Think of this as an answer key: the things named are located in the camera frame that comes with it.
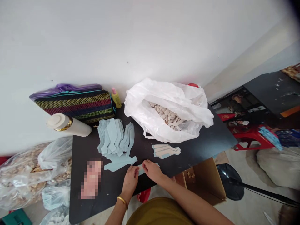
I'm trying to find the clear bag of pale pieces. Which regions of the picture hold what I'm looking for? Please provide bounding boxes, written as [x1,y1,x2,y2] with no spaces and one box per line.
[43,207,71,225]

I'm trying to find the person's left hand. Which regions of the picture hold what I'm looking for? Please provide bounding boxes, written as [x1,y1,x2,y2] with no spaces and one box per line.
[122,164,140,195]

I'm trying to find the yellow spray bottle pink cap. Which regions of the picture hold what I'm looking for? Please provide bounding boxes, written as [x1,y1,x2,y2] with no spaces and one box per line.
[111,87,122,109]

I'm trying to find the purple plastic bag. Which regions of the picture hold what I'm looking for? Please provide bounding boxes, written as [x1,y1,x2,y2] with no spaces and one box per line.
[29,83,103,100]

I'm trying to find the cardboard box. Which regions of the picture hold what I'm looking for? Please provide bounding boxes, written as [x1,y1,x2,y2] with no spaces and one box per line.
[174,157,227,207]

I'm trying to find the white plastic bag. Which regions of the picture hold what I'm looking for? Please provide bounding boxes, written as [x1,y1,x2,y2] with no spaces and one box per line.
[123,77,214,143]

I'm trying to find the person's right hand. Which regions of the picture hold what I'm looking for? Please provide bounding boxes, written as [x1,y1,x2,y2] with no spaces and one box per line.
[142,160,165,183]

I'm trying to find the person's body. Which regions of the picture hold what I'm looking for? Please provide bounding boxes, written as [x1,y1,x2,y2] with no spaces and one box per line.
[125,197,195,225]

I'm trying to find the translucent white knotted bag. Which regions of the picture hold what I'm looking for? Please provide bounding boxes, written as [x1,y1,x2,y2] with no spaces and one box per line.
[37,137,73,170]

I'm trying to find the red plastic stool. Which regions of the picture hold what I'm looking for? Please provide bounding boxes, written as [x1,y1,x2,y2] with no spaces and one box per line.
[218,112,275,152]

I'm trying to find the rainbow striped mesh cushion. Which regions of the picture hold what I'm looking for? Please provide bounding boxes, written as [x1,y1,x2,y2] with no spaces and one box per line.
[34,90,116,125]

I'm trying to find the black cabinet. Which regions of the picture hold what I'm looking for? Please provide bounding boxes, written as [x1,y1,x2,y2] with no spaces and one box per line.
[210,70,300,122]

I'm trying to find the long light blue strip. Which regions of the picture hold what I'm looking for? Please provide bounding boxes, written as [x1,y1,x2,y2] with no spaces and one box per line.
[103,156,138,172]

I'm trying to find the pile of light blue strips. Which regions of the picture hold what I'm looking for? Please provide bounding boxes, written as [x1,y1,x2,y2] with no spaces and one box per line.
[97,118,135,158]

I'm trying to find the white thermos with gold ring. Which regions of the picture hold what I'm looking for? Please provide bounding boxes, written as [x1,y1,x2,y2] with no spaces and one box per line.
[46,113,92,137]

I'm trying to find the clear bag of tan scraps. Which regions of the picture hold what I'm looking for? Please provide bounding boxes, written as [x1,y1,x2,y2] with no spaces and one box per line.
[0,142,72,208]

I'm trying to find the red plastic bag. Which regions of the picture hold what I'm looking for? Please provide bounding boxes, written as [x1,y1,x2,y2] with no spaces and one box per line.
[137,187,152,204]

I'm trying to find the black standing fan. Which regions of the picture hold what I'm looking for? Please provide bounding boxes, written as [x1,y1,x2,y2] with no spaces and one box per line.
[215,163,300,209]

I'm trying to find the blue packets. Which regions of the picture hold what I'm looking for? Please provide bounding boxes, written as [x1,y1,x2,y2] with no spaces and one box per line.
[258,126,300,151]

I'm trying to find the small stack of beige-backed strips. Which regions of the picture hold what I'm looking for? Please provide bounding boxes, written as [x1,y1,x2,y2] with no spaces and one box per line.
[152,144,182,160]

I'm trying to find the green box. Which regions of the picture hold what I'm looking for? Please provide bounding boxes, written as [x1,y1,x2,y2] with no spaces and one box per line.
[0,208,33,225]

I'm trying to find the white sack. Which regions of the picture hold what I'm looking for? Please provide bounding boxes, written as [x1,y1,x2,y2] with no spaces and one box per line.
[255,147,300,191]

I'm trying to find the heap of beige cut pieces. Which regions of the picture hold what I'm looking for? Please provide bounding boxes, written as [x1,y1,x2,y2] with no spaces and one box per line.
[147,99,189,132]

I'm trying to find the clear bag of bluish pieces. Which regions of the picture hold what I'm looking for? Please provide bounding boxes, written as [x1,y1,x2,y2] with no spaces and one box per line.
[41,185,71,211]

